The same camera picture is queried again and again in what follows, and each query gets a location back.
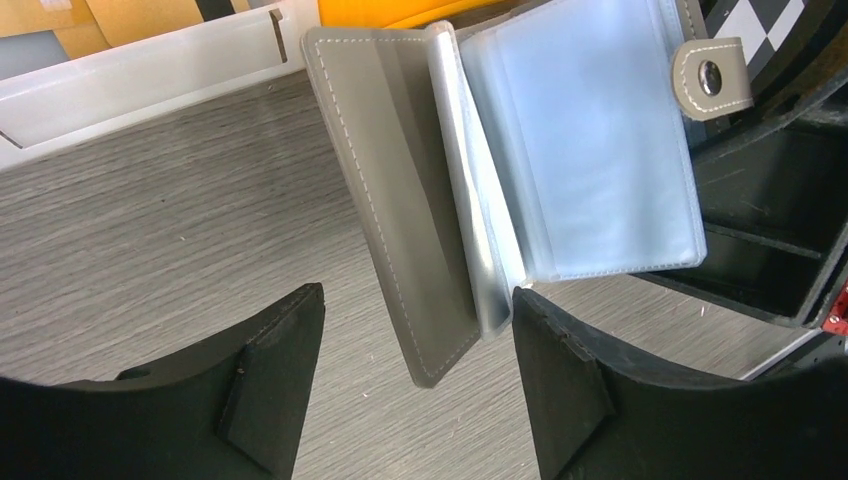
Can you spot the wooden cards in white bin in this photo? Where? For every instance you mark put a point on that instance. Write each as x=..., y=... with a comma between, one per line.
x=86, y=27

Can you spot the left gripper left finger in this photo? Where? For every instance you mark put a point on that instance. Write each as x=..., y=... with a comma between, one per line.
x=231, y=406

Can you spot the middle orange plastic bin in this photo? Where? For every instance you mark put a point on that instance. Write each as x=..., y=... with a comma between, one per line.
x=402, y=14

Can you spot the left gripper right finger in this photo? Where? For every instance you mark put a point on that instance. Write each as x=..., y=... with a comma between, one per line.
x=600, y=408

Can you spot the white plastic bin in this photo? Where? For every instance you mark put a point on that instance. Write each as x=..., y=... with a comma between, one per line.
x=59, y=106

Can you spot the black white checkerboard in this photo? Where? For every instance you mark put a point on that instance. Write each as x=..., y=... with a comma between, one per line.
x=762, y=25

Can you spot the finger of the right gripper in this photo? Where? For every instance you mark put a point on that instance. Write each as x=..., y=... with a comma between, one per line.
x=773, y=192

